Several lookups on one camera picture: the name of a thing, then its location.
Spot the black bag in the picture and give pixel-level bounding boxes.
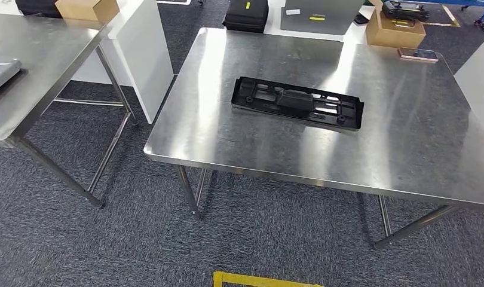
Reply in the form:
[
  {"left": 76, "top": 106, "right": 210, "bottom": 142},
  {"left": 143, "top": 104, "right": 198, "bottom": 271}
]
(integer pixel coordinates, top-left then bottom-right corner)
[{"left": 15, "top": 0, "right": 63, "bottom": 19}]

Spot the smartphone in pink case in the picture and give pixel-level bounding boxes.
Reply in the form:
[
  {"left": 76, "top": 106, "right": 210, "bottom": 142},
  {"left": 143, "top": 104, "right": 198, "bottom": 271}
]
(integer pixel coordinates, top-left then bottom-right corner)
[{"left": 397, "top": 47, "right": 440, "bottom": 63}]

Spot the black device with handle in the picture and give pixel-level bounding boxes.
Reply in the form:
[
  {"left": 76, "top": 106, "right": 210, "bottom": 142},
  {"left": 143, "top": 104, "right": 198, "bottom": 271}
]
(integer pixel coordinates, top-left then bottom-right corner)
[{"left": 381, "top": 0, "right": 430, "bottom": 23}]

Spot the grey mat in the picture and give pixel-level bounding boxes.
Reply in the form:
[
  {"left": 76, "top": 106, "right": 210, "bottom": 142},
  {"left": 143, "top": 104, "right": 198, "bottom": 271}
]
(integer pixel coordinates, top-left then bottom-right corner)
[{"left": 280, "top": 0, "right": 366, "bottom": 36}]

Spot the long black plastic panel part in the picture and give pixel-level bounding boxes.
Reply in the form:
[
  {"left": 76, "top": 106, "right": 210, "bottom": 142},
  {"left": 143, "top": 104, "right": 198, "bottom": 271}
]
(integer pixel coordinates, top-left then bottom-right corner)
[{"left": 231, "top": 76, "right": 364, "bottom": 132}]

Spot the tan cardboard box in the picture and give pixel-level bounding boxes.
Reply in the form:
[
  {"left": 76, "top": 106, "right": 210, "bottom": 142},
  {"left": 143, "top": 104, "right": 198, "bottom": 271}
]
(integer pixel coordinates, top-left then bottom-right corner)
[
  {"left": 54, "top": 0, "right": 121, "bottom": 25},
  {"left": 366, "top": 10, "right": 427, "bottom": 49}
]

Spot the black case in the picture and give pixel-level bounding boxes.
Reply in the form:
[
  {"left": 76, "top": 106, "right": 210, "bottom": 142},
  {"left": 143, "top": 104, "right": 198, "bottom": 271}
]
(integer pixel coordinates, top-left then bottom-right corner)
[{"left": 222, "top": 0, "right": 269, "bottom": 33}]

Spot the grey metal plate part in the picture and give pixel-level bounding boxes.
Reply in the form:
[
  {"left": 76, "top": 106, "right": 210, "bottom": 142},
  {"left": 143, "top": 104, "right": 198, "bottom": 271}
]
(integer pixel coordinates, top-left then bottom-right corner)
[{"left": 0, "top": 58, "right": 23, "bottom": 98}]

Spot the steel workbench table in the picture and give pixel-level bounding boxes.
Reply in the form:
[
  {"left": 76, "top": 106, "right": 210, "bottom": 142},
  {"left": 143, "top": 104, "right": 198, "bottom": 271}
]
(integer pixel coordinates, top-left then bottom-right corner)
[{"left": 143, "top": 26, "right": 484, "bottom": 251}]

